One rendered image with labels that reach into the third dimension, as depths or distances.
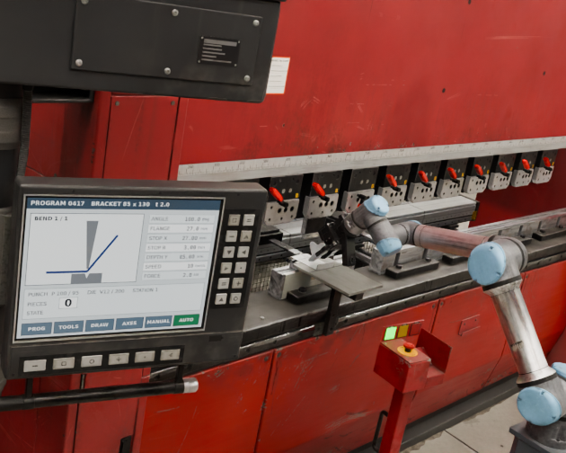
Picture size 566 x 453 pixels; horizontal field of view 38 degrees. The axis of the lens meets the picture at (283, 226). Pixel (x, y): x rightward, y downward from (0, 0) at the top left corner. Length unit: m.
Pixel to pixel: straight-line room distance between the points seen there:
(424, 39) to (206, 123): 0.99
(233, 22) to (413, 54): 1.61
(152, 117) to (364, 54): 1.02
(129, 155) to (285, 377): 1.21
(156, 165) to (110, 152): 0.14
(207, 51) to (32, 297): 0.51
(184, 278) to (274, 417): 1.49
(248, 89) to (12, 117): 0.40
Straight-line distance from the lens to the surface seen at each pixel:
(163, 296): 1.53
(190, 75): 1.43
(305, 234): 2.87
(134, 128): 1.93
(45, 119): 2.07
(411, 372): 2.89
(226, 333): 1.61
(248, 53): 1.46
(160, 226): 1.47
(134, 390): 1.63
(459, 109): 3.33
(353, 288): 2.76
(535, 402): 2.46
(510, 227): 4.08
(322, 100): 2.67
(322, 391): 3.10
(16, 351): 1.50
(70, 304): 1.48
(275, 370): 2.82
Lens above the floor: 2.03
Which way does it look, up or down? 19 degrees down
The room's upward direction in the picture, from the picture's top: 11 degrees clockwise
